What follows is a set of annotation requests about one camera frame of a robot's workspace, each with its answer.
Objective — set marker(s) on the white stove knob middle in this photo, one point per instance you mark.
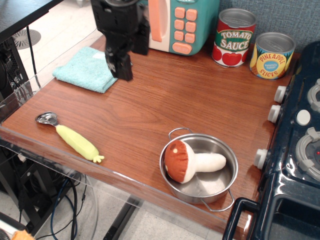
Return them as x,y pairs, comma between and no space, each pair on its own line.
274,113

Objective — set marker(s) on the plush brown mushroom toy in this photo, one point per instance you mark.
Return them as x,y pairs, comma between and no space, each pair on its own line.
182,163

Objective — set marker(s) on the teal cloth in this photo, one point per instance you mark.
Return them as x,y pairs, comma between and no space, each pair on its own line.
87,69

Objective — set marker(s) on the dark blue toy stove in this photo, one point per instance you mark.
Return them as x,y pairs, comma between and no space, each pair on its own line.
288,205

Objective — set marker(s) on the white stove knob upper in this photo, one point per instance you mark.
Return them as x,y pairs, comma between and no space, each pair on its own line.
280,93

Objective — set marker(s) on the black computer tower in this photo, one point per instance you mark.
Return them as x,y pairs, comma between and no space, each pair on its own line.
12,71

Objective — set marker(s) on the black side desk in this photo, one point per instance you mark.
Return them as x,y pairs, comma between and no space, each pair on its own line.
15,15

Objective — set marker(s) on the tomato sauce can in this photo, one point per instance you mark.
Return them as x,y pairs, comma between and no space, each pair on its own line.
234,32

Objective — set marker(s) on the clear acrylic table guard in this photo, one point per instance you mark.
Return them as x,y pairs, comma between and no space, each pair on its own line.
129,124

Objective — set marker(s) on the teal toy microwave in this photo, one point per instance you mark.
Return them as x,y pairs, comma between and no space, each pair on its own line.
180,26

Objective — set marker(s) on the spoon with yellow-green handle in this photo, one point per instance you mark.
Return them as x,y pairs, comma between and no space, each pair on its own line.
79,143

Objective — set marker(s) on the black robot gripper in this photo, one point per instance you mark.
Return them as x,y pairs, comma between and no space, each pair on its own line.
126,28

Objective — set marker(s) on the pineapple slices can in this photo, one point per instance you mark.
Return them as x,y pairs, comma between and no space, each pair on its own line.
272,54

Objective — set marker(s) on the white stove knob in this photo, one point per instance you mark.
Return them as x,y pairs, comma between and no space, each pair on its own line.
260,158
274,113
280,93

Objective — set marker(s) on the steel pot with handles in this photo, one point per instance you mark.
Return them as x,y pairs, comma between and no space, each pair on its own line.
205,187

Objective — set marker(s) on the white stove knob lower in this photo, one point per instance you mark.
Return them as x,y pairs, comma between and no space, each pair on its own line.
260,158

